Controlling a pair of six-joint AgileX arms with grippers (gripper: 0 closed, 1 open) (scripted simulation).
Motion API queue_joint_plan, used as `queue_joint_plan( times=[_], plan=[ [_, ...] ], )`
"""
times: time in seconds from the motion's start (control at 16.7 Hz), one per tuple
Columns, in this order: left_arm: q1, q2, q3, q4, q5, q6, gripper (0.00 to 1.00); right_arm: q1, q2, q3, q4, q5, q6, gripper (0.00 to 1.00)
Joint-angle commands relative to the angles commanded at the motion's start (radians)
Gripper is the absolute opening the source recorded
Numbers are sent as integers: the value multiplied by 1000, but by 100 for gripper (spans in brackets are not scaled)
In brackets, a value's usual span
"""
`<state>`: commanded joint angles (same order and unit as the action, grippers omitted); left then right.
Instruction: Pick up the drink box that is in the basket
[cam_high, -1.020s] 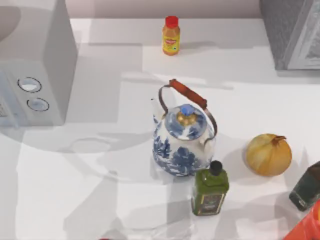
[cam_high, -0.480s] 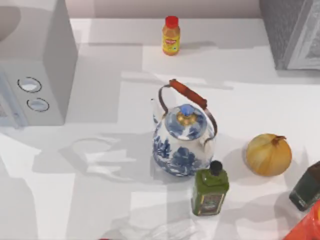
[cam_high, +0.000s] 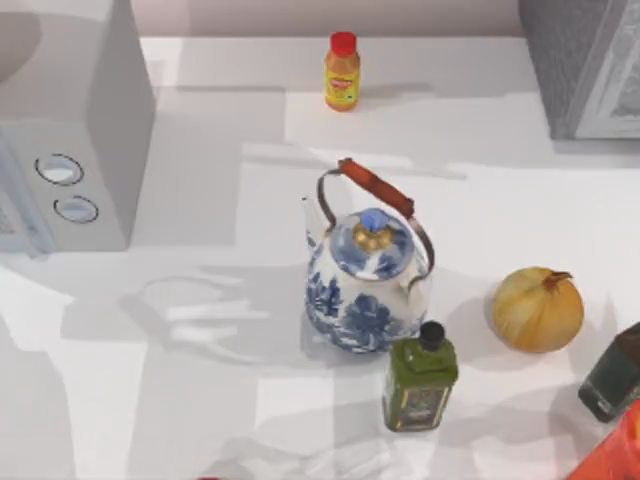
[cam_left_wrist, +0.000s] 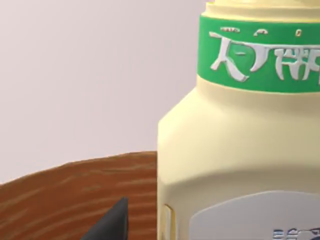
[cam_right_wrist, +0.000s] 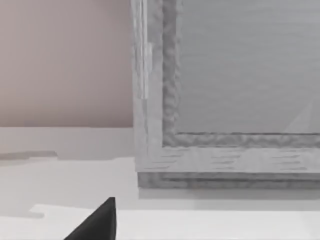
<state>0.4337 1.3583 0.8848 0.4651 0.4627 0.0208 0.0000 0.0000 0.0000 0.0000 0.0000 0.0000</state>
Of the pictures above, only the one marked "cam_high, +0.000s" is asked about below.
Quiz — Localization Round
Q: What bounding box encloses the yellow onion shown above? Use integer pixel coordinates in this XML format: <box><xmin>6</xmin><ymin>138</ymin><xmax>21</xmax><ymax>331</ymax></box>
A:
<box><xmin>491</xmin><ymin>266</ymin><xmax>585</xmax><ymax>354</ymax></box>

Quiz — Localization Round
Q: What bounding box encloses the small round microwave knob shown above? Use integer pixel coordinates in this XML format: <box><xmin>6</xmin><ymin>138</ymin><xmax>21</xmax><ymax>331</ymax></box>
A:
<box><xmin>53</xmin><ymin>194</ymin><xmax>100</xmax><ymax>224</ymax></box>

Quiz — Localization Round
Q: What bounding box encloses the green square bottle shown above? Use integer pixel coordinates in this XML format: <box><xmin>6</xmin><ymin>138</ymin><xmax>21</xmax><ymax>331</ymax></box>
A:
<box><xmin>382</xmin><ymin>321</ymin><xmax>460</xmax><ymax>432</ymax></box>

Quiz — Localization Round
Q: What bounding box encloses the pale microwave oven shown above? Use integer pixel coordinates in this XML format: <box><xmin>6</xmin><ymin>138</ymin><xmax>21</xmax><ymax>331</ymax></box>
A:
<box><xmin>0</xmin><ymin>0</ymin><xmax>157</xmax><ymax>257</ymax></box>

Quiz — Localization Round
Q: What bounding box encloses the blue and white teapot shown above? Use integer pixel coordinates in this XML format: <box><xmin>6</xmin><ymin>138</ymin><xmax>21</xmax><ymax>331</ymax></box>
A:
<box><xmin>300</xmin><ymin>157</ymin><xmax>436</xmax><ymax>355</ymax></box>

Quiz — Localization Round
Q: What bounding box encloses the orange-red container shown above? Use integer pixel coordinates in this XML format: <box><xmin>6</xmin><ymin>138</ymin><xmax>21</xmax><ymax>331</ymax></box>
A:
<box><xmin>563</xmin><ymin>399</ymin><xmax>640</xmax><ymax>480</ymax></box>

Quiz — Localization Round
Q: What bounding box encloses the large round microwave knob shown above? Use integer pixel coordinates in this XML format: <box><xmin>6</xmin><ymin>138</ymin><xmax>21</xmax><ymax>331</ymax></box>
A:
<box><xmin>34</xmin><ymin>153</ymin><xmax>85</xmax><ymax>187</ymax></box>

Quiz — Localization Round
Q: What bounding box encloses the dark green bottle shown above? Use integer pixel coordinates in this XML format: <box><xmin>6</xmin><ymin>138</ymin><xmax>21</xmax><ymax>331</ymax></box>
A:
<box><xmin>577</xmin><ymin>322</ymin><xmax>640</xmax><ymax>424</ymax></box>

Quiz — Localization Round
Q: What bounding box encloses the orange bottle with red cap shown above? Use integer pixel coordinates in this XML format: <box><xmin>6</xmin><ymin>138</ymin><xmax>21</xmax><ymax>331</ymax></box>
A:
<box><xmin>323</xmin><ymin>31</ymin><xmax>361</xmax><ymax>112</ymax></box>

